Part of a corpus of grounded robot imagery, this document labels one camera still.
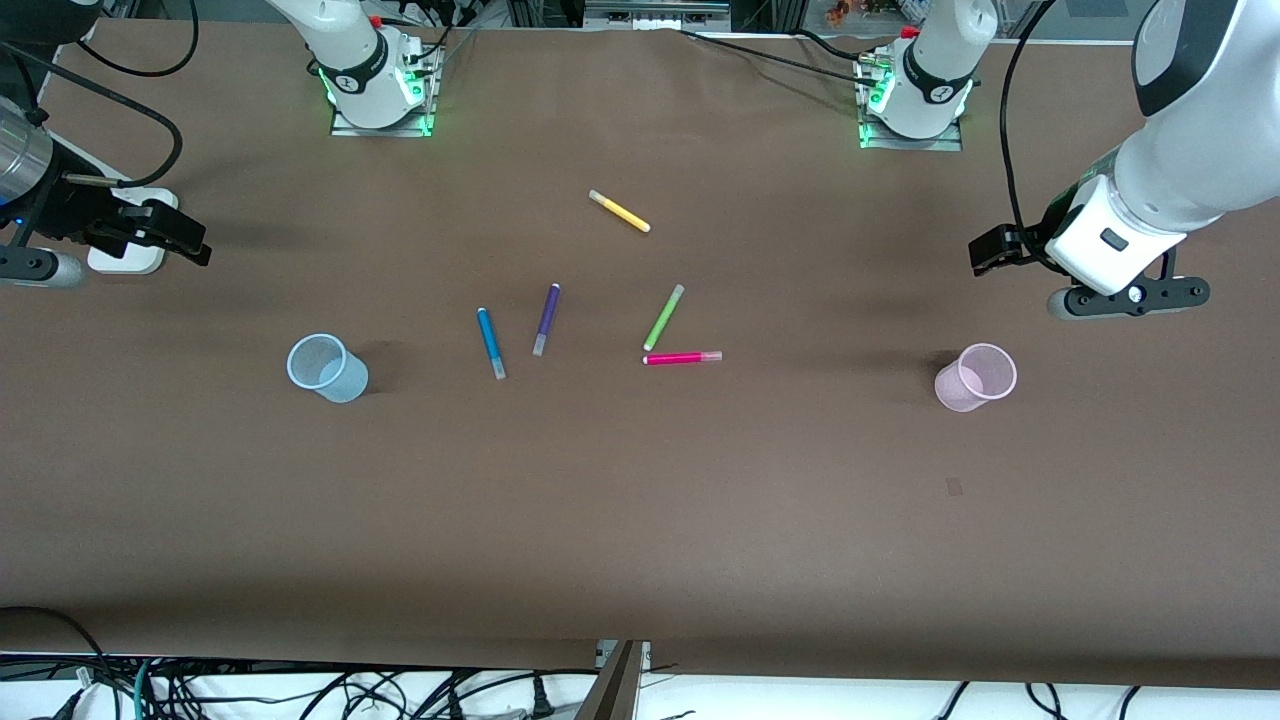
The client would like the translucent blue cup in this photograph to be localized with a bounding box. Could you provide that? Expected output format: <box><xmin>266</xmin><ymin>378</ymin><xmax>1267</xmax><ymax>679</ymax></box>
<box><xmin>286</xmin><ymin>333</ymin><xmax>371</xmax><ymax>405</ymax></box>

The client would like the white plastic block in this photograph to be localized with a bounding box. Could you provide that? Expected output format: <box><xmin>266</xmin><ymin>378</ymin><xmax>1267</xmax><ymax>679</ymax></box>
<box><xmin>86</xmin><ymin>186</ymin><xmax>182</xmax><ymax>277</ymax></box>

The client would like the green marker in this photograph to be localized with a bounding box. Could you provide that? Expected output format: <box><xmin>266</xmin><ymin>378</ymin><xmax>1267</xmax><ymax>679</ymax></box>
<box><xmin>642</xmin><ymin>283</ymin><xmax>687</xmax><ymax>353</ymax></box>

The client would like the black cable across table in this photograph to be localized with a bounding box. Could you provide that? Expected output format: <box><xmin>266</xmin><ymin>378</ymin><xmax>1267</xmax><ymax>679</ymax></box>
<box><xmin>678</xmin><ymin>28</ymin><xmax>886</xmax><ymax>87</ymax></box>

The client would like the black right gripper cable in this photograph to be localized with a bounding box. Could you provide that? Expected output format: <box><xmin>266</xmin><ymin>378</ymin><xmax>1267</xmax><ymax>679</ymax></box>
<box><xmin>0</xmin><ymin>40</ymin><xmax>187</xmax><ymax>191</ymax></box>

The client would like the yellow marker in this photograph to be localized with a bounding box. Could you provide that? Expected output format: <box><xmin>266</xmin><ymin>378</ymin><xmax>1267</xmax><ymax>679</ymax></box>
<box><xmin>587</xmin><ymin>188</ymin><xmax>653</xmax><ymax>235</ymax></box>

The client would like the dark table leg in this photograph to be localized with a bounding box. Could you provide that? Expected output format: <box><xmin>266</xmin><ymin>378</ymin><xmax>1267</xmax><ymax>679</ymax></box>
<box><xmin>574</xmin><ymin>640</ymin><xmax>652</xmax><ymax>720</ymax></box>

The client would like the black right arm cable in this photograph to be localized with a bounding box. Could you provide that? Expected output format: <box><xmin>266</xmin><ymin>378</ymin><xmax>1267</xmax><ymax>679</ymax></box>
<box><xmin>74</xmin><ymin>0</ymin><xmax>201</xmax><ymax>79</ymax></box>

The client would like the blue marker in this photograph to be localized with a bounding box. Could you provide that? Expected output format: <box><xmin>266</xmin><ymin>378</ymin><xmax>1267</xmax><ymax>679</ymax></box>
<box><xmin>476</xmin><ymin>306</ymin><xmax>508</xmax><ymax>382</ymax></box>

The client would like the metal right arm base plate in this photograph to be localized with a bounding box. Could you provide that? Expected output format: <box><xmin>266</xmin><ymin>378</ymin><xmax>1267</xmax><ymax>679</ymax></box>
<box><xmin>329</xmin><ymin>40</ymin><xmax>439</xmax><ymax>139</ymax></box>

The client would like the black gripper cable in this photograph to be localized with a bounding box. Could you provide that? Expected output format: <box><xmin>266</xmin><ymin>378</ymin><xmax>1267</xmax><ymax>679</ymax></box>
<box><xmin>999</xmin><ymin>0</ymin><xmax>1061</xmax><ymax>256</ymax></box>
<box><xmin>0</xmin><ymin>40</ymin><xmax>187</xmax><ymax>191</ymax></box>

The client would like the aluminium frame rail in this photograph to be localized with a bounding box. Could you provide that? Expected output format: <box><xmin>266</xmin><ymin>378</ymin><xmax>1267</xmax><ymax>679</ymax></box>
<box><xmin>583</xmin><ymin>0</ymin><xmax>733</xmax><ymax>32</ymax></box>

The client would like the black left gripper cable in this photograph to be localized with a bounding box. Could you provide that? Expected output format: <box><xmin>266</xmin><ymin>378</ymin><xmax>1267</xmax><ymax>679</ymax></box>
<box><xmin>999</xmin><ymin>0</ymin><xmax>1061</xmax><ymax>256</ymax></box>

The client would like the black looped floor cable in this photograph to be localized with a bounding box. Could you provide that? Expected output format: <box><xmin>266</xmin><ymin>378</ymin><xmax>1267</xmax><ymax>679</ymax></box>
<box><xmin>0</xmin><ymin>604</ymin><xmax>113</xmax><ymax>720</ymax></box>

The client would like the translucent pink cup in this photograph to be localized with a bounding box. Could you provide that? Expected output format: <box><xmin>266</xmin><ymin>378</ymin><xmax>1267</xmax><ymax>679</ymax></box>
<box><xmin>934</xmin><ymin>342</ymin><xmax>1020</xmax><ymax>414</ymax></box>

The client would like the purple marker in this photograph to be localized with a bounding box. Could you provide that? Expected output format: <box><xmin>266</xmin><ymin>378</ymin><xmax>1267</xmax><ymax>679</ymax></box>
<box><xmin>531</xmin><ymin>283</ymin><xmax>563</xmax><ymax>358</ymax></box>

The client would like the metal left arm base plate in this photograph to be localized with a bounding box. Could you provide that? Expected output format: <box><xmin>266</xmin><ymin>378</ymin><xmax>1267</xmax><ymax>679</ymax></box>
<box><xmin>857</xmin><ymin>55</ymin><xmax>965</xmax><ymax>154</ymax></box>

